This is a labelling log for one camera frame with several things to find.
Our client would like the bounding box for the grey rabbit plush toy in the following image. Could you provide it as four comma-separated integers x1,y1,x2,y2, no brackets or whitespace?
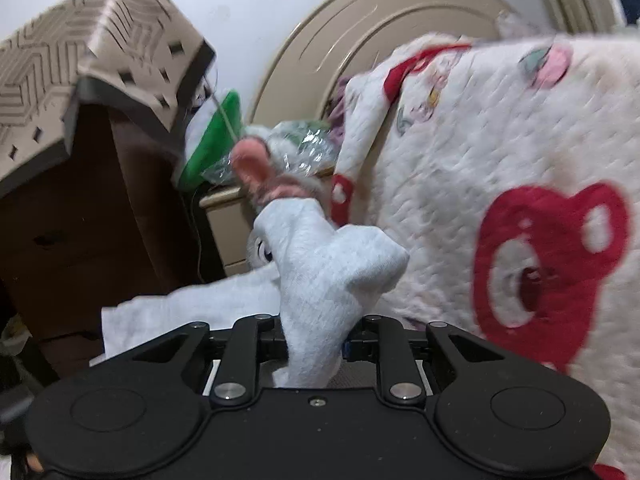
230,136,334,270

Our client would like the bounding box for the white quilt with red bears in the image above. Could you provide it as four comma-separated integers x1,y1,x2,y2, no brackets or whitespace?
331,34,639,479

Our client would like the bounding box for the clear crinkled plastic bag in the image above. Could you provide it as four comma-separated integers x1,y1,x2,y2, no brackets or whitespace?
205,120,340,185

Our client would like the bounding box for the light grey t-shirt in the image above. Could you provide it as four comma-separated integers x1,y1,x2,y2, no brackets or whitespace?
101,198,409,388

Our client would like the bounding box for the wooden drawer chest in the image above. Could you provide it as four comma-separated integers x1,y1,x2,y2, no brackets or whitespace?
0,0,227,380

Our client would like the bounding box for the green plastic bag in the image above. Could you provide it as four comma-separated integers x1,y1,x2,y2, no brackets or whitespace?
177,90,243,191

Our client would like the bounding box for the beige bed headboard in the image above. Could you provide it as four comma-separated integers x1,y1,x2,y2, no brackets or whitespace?
246,0,513,126

